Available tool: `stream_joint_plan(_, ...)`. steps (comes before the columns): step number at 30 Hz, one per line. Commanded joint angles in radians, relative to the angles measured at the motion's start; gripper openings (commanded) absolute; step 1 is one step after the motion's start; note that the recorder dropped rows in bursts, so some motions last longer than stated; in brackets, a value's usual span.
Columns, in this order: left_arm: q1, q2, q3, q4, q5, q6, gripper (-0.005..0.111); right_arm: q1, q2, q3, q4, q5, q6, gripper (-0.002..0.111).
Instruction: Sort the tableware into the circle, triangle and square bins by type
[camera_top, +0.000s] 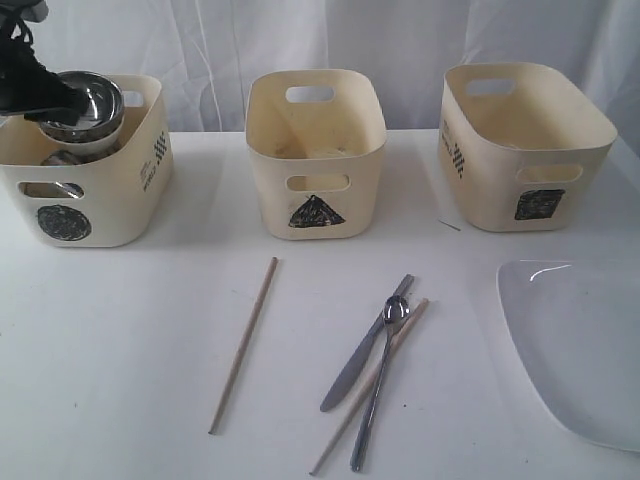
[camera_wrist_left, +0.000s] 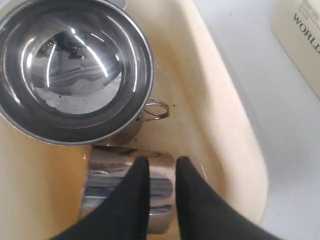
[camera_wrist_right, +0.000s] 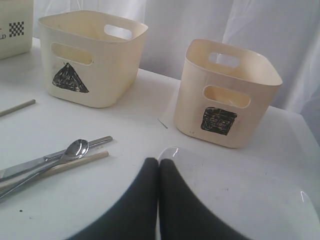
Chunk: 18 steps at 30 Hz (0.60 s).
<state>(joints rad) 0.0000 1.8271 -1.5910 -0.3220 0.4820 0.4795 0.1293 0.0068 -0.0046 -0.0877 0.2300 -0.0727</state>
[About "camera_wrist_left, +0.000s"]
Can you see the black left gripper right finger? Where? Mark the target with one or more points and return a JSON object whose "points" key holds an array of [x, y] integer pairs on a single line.
{"points": [[203, 214]]}

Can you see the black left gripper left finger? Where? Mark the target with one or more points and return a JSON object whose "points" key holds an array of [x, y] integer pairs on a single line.
{"points": [[124, 215]]}

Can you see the steel mug with solid handle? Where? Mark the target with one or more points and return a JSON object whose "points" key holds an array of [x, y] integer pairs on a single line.
{"points": [[107, 167]]}

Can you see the steel mug with wire handle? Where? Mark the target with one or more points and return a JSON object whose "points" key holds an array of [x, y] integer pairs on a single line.
{"points": [[155, 109]]}

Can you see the stainless steel bowl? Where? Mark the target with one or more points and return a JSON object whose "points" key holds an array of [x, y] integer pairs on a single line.
{"points": [[69, 67], [23, 111]]}

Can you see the cream bin with circle mark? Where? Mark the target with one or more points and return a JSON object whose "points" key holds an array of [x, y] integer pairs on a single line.
{"points": [[41, 184]]}

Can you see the cream bin with triangle mark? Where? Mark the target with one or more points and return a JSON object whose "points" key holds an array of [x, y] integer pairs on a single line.
{"points": [[296, 26]]}

